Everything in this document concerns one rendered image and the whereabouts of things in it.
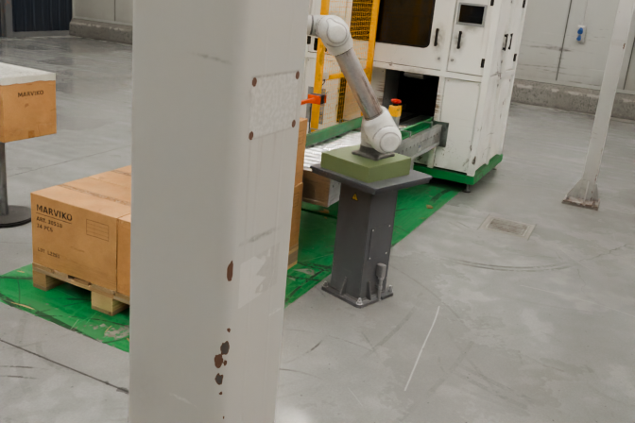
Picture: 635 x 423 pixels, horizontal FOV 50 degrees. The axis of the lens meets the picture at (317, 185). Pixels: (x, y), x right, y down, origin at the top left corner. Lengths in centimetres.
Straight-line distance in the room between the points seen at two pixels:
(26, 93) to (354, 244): 226
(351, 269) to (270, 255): 321
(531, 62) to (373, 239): 922
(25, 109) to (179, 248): 403
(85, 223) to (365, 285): 156
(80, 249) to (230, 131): 314
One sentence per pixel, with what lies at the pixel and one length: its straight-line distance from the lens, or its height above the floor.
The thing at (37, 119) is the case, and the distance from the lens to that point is 470.
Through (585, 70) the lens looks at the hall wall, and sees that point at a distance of 1264.
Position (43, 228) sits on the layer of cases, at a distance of 385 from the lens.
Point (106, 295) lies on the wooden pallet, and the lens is 366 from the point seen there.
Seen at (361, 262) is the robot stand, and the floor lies 25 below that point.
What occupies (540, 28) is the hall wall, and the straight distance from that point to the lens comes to 1269.
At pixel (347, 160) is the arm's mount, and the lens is 364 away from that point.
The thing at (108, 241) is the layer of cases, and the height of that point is 41.
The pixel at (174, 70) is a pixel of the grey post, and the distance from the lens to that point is 61.
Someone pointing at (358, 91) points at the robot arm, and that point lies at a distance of 342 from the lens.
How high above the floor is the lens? 173
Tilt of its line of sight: 17 degrees down
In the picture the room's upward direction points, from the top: 5 degrees clockwise
